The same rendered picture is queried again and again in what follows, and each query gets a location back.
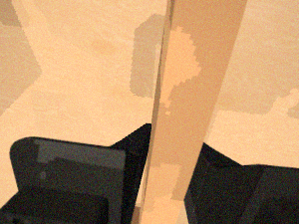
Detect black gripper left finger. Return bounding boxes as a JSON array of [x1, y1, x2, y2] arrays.
[[9, 123, 151, 224]]

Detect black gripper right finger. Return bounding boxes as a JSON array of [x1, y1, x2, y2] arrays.
[[183, 142, 299, 224]]

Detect long wooden rail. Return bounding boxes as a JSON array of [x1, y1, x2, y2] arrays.
[[139, 0, 247, 224]]

